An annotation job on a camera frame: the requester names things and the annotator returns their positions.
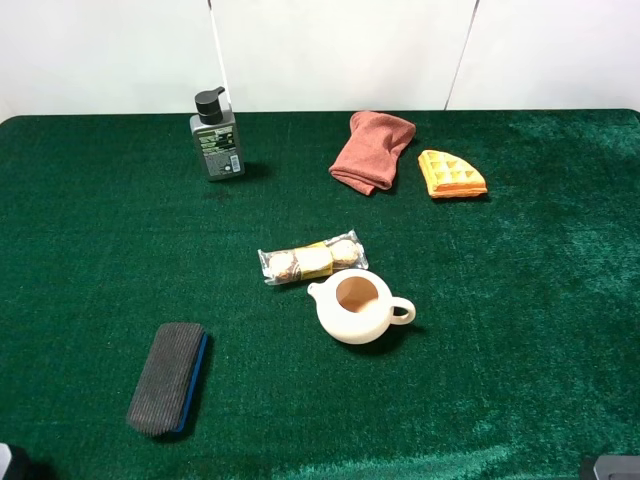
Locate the grey blue board eraser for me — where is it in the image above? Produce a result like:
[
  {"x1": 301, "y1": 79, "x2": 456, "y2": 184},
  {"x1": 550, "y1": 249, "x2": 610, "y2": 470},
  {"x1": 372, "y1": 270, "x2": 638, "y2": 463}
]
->
[{"x1": 126, "y1": 322, "x2": 208, "y2": 437}]

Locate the wrapped chocolate balls pack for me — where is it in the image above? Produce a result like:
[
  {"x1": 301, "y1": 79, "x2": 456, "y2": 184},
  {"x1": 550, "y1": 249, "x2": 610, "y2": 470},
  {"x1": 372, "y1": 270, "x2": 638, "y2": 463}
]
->
[{"x1": 258, "y1": 230, "x2": 369, "y2": 285}]

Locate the cream ceramic teapot without lid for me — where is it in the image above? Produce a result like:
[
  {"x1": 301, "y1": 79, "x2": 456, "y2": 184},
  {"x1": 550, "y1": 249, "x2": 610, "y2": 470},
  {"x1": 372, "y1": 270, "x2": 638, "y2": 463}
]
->
[{"x1": 307, "y1": 269, "x2": 416, "y2": 345}]

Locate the folded reddish brown cloth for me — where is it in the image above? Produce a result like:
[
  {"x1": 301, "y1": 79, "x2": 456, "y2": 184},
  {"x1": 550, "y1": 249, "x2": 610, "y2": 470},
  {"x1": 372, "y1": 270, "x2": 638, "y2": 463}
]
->
[{"x1": 329, "y1": 111, "x2": 416, "y2": 196}]

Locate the green velvet table cloth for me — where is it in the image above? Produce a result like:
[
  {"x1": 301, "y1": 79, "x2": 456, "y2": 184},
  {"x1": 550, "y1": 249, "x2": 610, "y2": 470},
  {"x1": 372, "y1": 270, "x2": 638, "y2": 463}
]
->
[{"x1": 1, "y1": 110, "x2": 639, "y2": 479}]

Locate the orange waffle quarter toy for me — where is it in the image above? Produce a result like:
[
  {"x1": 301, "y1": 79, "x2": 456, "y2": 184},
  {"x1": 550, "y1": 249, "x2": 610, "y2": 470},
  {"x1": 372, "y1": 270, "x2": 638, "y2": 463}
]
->
[{"x1": 418, "y1": 150, "x2": 488, "y2": 199}]

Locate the grey pump bottle black cap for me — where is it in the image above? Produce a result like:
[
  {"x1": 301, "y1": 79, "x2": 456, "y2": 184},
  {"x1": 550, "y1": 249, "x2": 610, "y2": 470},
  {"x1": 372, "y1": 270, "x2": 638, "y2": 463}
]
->
[{"x1": 190, "y1": 86, "x2": 245, "y2": 182}]

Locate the grey right device corner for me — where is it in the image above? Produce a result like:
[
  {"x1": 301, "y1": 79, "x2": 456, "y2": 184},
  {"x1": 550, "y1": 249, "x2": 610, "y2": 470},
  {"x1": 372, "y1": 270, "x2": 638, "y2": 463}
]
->
[{"x1": 579, "y1": 455, "x2": 640, "y2": 480}]

